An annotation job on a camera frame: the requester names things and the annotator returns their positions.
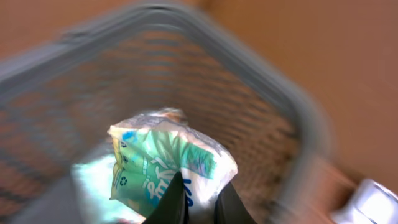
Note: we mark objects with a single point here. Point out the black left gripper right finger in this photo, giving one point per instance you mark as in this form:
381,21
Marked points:
229,208

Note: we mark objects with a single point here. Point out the small teal tissue pack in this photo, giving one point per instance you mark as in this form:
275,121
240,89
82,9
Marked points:
150,148

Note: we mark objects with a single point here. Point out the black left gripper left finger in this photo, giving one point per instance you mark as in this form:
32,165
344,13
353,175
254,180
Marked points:
172,208

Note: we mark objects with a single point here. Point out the grey plastic mesh basket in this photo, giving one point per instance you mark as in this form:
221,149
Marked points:
58,101

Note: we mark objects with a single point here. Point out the white barcode scanner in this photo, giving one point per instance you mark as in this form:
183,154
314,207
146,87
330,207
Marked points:
371,203

